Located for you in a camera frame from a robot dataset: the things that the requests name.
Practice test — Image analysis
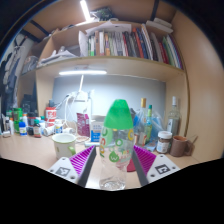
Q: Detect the clear glass bottle white cap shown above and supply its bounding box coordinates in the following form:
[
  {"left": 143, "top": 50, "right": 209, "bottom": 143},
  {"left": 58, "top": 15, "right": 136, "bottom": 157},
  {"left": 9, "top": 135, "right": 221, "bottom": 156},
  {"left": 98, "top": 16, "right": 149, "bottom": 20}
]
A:
[{"left": 166, "top": 96, "right": 181, "bottom": 137}]

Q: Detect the small white jar blue label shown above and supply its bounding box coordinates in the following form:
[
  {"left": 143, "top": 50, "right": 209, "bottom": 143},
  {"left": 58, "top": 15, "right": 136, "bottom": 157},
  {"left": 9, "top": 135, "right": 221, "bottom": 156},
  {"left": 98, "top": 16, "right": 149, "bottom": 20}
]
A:
[{"left": 54, "top": 119, "right": 64, "bottom": 135}]

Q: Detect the slim green glass bottle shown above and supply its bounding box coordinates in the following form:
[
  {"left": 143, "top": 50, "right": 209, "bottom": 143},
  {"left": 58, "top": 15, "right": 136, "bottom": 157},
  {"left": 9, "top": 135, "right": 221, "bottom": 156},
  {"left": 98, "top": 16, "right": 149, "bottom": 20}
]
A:
[{"left": 143, "top": 104, "right": 154, "bottom": 145}]

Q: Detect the long ceiling light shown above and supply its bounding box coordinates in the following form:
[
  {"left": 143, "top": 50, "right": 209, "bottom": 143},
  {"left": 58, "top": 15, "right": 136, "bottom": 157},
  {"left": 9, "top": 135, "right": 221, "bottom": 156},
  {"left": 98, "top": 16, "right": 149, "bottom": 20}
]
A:
[{"left": 79, "top": 0, "right": 92, "bottom": 23}]

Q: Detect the white mug with green handle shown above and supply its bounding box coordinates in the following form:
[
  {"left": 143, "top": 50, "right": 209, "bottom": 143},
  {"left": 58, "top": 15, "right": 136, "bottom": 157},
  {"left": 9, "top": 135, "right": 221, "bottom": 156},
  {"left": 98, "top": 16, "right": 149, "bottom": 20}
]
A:
[{"left": 51, "top": 132, "right": 78, "bottom": 160}]

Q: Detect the small dark bottle red label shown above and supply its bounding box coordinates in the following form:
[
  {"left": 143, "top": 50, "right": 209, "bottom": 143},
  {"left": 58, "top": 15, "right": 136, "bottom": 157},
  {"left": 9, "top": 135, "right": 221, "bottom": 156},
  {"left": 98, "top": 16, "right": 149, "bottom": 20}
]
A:
[{"left": 33, "top": 119, "right": 43, "bottom": 138}]

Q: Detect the blue and white carton box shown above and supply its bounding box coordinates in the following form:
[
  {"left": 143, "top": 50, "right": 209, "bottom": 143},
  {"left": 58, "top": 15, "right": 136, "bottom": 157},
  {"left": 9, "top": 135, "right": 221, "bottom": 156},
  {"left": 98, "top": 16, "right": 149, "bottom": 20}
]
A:
[{"left": 89, "top": 114, "right": 107, "bottom": 144}]

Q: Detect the maroon snack pouch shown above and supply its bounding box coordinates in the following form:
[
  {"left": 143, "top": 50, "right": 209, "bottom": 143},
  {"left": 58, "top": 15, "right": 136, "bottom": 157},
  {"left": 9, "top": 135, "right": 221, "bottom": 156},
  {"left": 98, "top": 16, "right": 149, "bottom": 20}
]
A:
[{"left": 76, "top": 112, "right": 91, "bottom": 138}]

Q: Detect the wooden shelf unit with books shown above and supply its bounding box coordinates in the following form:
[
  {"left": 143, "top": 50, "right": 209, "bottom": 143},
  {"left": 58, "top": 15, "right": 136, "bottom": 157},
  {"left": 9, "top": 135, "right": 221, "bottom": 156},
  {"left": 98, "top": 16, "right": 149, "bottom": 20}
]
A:
[{"left": 16, "top": 6, "right": 189, "bottom": 138}]

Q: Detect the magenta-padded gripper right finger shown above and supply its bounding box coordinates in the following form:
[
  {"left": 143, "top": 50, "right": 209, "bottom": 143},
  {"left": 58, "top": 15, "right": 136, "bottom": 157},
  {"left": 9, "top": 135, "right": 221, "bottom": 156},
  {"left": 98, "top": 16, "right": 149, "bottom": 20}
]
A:
[{"left": 131, "top": 144, "right": 181, "bottom": 187}]

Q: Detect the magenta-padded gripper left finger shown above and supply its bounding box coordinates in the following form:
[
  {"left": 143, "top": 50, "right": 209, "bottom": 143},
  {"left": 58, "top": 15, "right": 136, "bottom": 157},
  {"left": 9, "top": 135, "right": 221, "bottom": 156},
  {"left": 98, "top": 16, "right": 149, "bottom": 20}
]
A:
[{"left": 48, "top": 144, "right": 98, "bottom": 188}]

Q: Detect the red and white can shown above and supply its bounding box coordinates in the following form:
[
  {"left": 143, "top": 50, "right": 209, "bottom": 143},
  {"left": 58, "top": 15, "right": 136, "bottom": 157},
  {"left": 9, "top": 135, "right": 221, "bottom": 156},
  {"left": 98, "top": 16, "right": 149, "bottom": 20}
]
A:
[{"left": 45, "top": 106, "right": 57, "bottom": 128}]

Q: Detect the white wall power strip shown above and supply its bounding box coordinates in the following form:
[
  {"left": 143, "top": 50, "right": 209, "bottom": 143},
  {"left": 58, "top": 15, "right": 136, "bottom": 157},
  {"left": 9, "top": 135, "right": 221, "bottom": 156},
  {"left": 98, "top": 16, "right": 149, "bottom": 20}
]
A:
[{"left": 73, "top": 90, "right": 90, "bottom": 103}]

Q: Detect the white LED light bar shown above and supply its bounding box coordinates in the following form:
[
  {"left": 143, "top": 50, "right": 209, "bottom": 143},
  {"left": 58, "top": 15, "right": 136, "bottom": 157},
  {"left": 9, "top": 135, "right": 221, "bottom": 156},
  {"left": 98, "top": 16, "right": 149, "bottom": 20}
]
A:
[{"left": 58, "top": 68, "right": 108, "bottom": 76}]

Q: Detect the blue plastic bag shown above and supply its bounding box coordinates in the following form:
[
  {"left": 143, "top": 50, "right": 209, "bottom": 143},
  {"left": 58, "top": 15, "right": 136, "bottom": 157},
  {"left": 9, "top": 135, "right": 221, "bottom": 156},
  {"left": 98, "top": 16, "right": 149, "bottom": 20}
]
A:
[{"left": 131, "top": 108, "right": 166, "bottom": 148}]

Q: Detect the brown ceramic mug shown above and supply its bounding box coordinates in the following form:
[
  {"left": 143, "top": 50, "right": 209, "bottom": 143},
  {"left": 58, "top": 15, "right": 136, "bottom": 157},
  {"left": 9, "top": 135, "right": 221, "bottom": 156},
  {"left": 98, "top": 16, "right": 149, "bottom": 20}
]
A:
[{"left": 169, "top": 135, "right": 194, "bottom": 158}]

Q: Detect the small white bottle blue label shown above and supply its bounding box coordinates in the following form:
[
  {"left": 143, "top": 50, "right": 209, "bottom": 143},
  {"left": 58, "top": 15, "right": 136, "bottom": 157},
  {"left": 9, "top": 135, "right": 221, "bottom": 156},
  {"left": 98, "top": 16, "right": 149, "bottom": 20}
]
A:
[{"left": 18, "top": 120, "right": 28, "bottom": 137}]

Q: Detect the white cable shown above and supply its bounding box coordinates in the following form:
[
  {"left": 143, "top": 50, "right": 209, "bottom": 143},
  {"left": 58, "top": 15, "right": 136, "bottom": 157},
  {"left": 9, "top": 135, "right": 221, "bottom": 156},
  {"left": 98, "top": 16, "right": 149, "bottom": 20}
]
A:
[{"left": 63, "top": 94, "right": 76, "bottom": 132}]

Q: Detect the glass bottle with gold cap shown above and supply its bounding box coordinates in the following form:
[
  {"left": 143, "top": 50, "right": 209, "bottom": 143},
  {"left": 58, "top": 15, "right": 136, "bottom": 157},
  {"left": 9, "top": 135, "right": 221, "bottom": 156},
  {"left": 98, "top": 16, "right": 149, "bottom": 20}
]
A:
[{"left": 135, "top": 97, "right": 149, "bottom": 146}]

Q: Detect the white and teal tube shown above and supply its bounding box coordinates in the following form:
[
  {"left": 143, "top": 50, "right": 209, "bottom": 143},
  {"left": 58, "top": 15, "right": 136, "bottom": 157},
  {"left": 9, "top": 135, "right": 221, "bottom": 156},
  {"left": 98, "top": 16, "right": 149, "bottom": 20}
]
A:
[{"left": 83, "top": 139, "right": 101, "bottom": 148}]

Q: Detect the green plastic bottle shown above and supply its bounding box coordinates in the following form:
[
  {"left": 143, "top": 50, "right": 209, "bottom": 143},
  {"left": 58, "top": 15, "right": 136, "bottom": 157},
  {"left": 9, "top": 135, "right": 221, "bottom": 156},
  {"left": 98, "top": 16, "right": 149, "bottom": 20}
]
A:
[{"left": 12, "top": 107, "right": 24, "bottom": 133}]

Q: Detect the clear bottle with green cap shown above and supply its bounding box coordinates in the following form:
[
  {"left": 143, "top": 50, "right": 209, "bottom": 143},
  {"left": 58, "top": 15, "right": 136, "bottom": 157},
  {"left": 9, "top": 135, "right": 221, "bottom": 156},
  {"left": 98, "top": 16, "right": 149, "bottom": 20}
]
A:
[{"left": 98, "top": 98, "right": 135, "bottom": 191}]

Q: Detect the brown jar with white lid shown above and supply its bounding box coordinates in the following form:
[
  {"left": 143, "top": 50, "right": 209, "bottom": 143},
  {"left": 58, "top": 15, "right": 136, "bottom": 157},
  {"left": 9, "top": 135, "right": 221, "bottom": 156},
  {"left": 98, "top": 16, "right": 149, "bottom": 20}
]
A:
[{"left": 156, "top": 130, "right": 173, "bottom": 154}]

